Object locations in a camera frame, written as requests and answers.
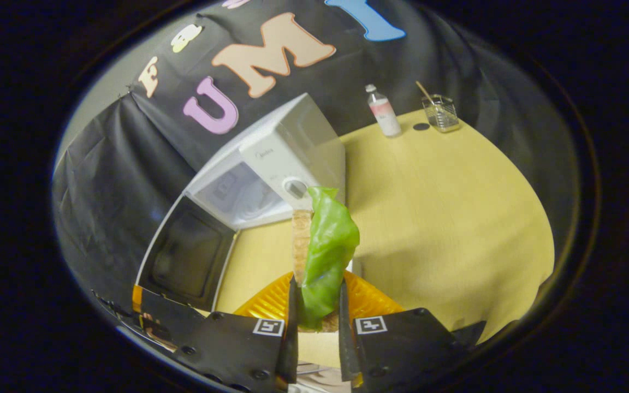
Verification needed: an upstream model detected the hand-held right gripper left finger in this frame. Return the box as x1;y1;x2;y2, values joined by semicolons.
178;273;300;391

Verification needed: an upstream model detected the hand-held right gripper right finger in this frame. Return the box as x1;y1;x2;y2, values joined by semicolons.
338;270;487;391

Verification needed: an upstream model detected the lettuce sandwich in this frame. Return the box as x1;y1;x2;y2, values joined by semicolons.
292;187;360;334

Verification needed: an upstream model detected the white microwave oven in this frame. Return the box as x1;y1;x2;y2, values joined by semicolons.
135;93;346;313

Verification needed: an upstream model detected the clear bottle with pink label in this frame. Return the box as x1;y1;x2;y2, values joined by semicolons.
365;84;402;138

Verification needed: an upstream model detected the square glass jar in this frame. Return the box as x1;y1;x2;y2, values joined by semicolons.
422;94;461;133

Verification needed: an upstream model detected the wooden stick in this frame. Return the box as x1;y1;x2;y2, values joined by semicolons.
416;81;442;111

